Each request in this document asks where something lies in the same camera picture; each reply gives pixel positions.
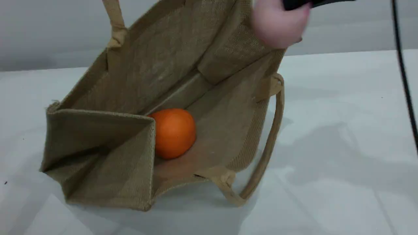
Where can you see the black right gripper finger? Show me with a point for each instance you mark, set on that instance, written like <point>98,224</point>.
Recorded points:
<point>303,3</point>

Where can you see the pink peach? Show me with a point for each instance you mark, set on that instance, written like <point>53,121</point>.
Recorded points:
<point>279,24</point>

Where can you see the orange fruit with stem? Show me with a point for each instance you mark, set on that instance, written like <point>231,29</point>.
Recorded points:
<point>174,133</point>

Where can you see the brown jute tote bag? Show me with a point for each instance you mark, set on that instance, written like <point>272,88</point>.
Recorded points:
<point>130,81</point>

